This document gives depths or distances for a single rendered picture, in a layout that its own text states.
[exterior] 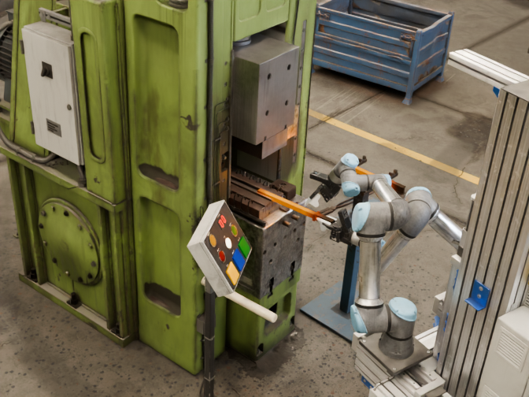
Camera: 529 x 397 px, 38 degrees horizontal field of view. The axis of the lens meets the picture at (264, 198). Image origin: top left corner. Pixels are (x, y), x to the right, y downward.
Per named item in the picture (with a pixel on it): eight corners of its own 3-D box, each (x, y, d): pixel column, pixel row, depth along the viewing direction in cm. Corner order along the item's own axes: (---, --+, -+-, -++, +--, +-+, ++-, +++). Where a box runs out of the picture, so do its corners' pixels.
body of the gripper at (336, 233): (327, 239, 366) (349, 248, 360) (329, 224, 361) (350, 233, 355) (336, 231, 371) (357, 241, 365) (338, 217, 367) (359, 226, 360)
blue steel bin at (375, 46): (444, 80, 776) (457, 11, 738) (409, 105, 721) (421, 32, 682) (343, 50, 833) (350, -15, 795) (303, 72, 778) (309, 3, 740)
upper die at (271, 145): (286, 145, 374) (287, 128, 369) (261, 159, 360) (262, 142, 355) (221, 118, 395) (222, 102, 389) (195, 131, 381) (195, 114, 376)
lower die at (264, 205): (282, 205, 392) (283, 191, 388) (258, 221, 379) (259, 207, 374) (220, 177, 413) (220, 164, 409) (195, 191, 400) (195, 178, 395)
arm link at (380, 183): (422, 207, 298) (387, 167, 344) (395, 208, 297) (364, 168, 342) (419, 234, 303) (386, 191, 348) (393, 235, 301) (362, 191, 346)
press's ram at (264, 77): (304, 118, 378) (310, 41, 356) (256, 146, 351) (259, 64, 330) (238, 94, 399) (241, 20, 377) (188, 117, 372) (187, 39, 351)
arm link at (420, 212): (436, 223, 321) (372, 295, 348) (436, 209, 330) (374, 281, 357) (412, 209, 320) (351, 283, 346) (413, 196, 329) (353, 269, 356)
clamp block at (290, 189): (296, 196, 401) (297, 185, 397) (286, 202, 395) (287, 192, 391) (278, 188, 407) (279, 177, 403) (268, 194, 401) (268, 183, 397)
